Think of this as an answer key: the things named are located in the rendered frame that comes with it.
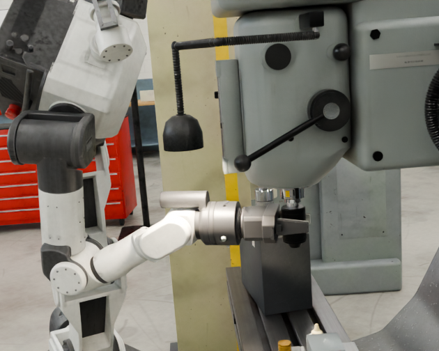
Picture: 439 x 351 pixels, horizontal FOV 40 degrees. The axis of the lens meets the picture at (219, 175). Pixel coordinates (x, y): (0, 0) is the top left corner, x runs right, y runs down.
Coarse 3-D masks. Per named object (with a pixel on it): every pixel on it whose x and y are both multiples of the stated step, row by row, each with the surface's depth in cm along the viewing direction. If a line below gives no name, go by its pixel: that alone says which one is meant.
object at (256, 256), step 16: (240, 256) 161; (256, 256) 143; (272, 256) 140; (288, 256) 141; (304, 256) 142; (256, 272) 145; (272, 272) 141; (288, 272) 142; (304, 272) 142; (256, 288) 147; (272, 288) 142; (288, 288) 142; (304, 288) 143; (272, 304) 142; (288, 304) 143; (304, 304) 144
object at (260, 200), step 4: (256, 196) 153; (260, 196) 152; (264, 196) 152; (268, 196) 152; (272, 196) 153; (256, 200) 153; (260, 200) 152; (264, 200) 152; (268, 200) 152; (272, 200) 153; (256, 204) 153; (260, 204) 152; (264, 204) 152
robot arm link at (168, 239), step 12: (144, 228) 127; (156, 228) 118; (168, 228) 118; (180, 228) 117; (132, 240) 124; (144, 240) 120; (156, 240) 119; (168, 240) 119; (180, 240) 118; (144, 252) 121; (156, 252) 120; (168, 252) 120
